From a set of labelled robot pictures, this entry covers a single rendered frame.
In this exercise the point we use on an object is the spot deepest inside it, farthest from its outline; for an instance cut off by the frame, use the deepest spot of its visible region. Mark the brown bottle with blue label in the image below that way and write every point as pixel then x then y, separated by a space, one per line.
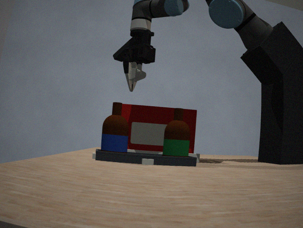
pixel 115 131

